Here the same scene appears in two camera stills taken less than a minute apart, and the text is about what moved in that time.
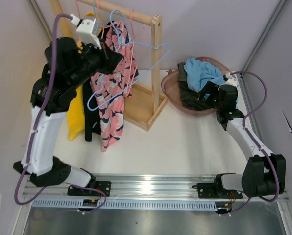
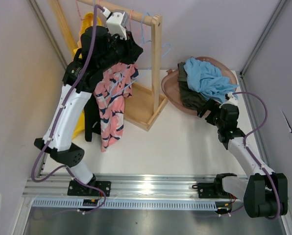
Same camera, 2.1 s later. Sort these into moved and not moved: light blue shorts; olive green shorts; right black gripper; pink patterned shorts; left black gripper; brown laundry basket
Moved: right black gripper; left black gripper
Not moved: brown laundry basket; light blue shorts; pink patterned shorts; olive green shorts
